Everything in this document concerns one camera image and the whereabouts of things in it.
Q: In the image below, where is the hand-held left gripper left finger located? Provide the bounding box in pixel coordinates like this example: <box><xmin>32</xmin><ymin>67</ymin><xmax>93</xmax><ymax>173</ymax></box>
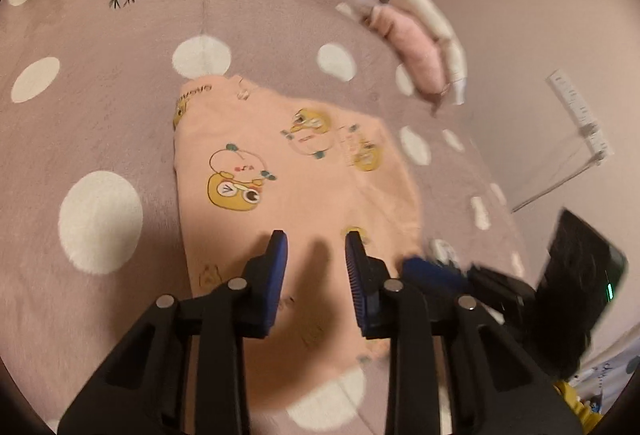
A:
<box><xmin>57</xmin><ymin>229</ymin><xmax>289</xmax><ymax>435</ymax></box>

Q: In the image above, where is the pink folded cloth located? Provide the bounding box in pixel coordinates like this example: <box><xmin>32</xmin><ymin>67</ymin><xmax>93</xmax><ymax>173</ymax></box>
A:
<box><xmin>369</xmin><ymin>5</ymin><xmax>453</xmax><ymax>108</ymax></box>

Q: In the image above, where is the white folded cloth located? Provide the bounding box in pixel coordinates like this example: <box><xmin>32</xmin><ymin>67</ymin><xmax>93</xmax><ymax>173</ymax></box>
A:
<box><xmin>390</xmin><ymin>0</ymin><xmax>469</xmax><ymax>106</ymax></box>

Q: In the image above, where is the white power strip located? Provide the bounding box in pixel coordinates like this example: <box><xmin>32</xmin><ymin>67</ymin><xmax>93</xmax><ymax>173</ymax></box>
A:
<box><xmin>547</xmin><ymin>70</ymin><xmax>614</xmax><ymax>166</ymax></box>

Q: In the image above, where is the white cable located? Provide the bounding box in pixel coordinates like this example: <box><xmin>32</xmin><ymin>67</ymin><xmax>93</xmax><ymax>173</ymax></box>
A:
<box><xmin>510</xmin><ymin>130</ymin><xmax>603</xmax><ymax>214</ymax></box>

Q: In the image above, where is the white printed cloth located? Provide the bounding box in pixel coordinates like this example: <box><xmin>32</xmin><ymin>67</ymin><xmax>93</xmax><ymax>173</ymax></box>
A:
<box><xmin>572</xmin><ymin>340</ymin><xmax>640</xmax><ymax>416</ymax></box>

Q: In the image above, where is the pink cartoon print shirt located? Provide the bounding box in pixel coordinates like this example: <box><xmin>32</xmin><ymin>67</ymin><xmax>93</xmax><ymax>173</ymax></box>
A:
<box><xmin>171</xmin><ymin>74</ymin><xmax>426</xmax><ymax>413</ymax></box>

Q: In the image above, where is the polka dot purple blanket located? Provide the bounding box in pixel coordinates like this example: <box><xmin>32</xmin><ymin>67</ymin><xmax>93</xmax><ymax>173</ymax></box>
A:
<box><xmin>0</xmin><ymin>0</ymin><xmax>538</xmax><ymax>435</ymax></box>

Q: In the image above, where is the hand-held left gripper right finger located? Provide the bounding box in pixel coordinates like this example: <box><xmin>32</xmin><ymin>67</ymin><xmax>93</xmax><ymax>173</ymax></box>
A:
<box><xmin>344</xmin><ymin>230</ymin><xmax>584</xmax><ymax>435</ymax></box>

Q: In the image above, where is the yellow packet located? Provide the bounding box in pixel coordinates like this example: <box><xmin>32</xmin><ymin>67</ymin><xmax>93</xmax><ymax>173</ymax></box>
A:
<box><xmin>552</xmin><ymin>380</ymin><xmax>603</xmax><ymax>433</ymax></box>

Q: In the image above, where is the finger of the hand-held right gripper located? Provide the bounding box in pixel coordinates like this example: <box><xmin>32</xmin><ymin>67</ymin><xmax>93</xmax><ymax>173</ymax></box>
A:
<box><xmin>401</xmin><ymin>256</ymin><xmax>533</xmax><ymax>323</ymax></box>

